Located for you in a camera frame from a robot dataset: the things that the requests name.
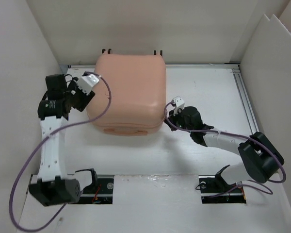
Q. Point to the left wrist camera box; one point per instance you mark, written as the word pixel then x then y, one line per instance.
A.
pixel 87 82

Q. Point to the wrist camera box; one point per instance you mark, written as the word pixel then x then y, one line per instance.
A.
pixel 87 82
pixel 178 103

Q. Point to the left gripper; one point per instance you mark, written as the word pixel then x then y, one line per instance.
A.
pixel 86 98

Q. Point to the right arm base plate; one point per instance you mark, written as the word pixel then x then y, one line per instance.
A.
pixel 216 191

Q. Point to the aluminium rail frame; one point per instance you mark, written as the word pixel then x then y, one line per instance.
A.
pixel 245 99

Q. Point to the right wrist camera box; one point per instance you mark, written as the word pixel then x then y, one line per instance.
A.
pixel 178 103

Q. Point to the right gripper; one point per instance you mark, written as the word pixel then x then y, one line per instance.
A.
pixel 171 117

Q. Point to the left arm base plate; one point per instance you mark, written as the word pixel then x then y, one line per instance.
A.
pixel 102 194

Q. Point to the pink suitcase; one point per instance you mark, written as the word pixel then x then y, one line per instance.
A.
pixel 135 91

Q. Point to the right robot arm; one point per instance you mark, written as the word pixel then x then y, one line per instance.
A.
pixel 260 160

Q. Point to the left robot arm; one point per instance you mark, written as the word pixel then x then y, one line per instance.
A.
pixel 54 185

